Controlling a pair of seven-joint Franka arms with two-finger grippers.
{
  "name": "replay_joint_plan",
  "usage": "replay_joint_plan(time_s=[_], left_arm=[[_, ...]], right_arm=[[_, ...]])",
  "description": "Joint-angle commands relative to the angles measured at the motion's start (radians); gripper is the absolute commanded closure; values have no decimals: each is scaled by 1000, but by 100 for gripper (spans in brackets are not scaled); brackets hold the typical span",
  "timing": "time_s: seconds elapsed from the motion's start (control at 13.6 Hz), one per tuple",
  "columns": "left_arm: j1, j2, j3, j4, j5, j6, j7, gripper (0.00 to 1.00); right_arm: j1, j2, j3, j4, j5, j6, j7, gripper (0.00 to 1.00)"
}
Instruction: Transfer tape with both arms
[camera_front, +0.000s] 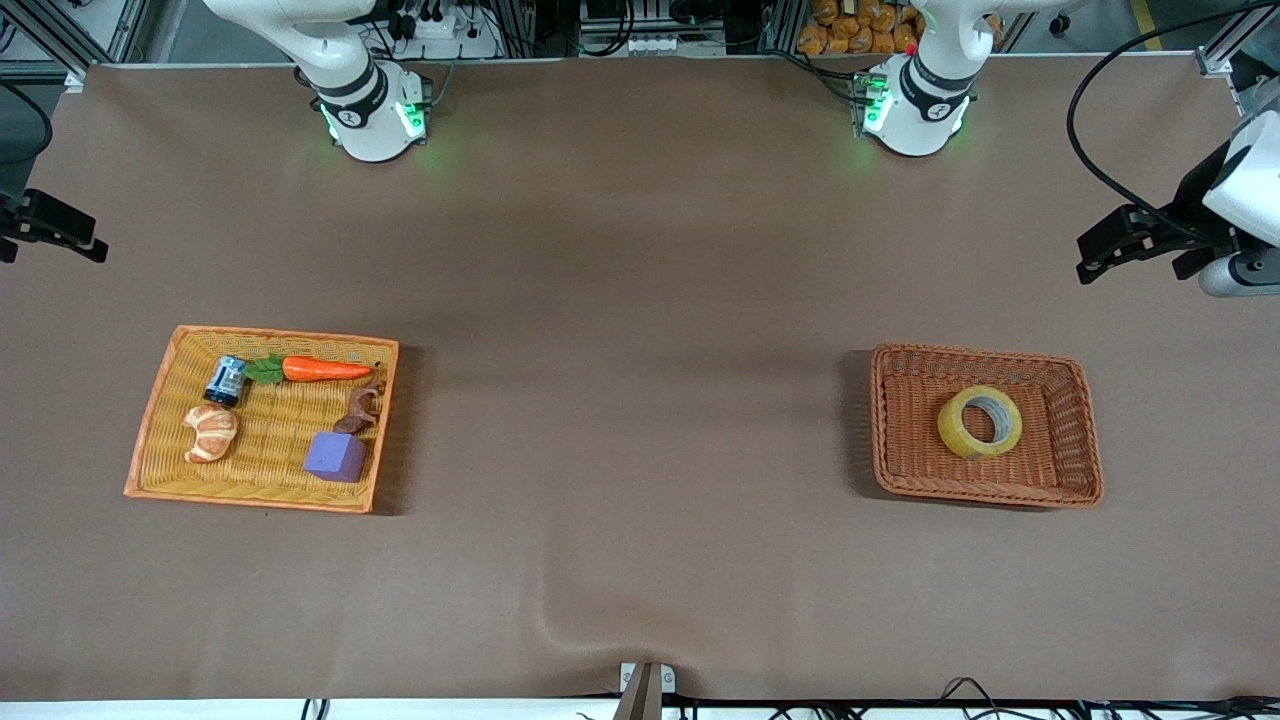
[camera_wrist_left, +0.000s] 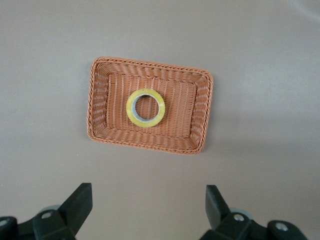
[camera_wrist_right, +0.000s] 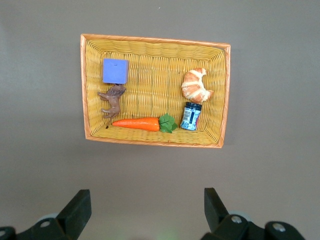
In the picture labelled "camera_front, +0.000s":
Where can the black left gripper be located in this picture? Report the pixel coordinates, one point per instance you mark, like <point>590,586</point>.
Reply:
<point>1192,203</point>

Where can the orange snack bags pile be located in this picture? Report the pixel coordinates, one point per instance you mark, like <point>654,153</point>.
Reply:
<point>850,30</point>

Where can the purple cube block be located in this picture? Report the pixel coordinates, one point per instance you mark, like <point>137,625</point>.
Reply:
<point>335,458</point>

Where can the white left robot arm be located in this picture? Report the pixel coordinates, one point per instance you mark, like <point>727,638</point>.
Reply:
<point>925,90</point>

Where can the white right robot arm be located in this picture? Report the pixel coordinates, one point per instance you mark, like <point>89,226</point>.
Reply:
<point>350,70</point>

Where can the blue can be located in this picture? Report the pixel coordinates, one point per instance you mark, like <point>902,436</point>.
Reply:
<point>226,382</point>

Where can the orange toy carrot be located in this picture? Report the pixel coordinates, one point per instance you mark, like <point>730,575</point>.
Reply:
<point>320,370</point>

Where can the orange-rimmed yellow wicker tray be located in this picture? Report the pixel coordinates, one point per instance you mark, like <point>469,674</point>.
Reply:
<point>265,490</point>

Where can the metal table bracket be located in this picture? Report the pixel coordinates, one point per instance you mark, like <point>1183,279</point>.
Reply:
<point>645,690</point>

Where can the white power strip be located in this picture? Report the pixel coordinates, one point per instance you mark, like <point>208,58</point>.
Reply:
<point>440,30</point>

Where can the aluminium frame post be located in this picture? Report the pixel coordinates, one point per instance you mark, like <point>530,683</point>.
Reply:
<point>60,35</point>
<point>1235,40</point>

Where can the brown wicker basket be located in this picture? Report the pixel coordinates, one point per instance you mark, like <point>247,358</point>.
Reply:
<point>910,440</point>

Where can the brown toy animal figure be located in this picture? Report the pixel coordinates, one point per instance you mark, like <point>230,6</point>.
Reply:
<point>362,405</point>

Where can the yellow tape roll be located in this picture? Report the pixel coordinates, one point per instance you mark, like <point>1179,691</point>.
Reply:
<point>955,432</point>

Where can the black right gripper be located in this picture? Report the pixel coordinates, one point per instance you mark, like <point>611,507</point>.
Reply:
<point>40,220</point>

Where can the toy croissant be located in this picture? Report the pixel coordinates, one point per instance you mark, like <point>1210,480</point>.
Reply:
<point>210,435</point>

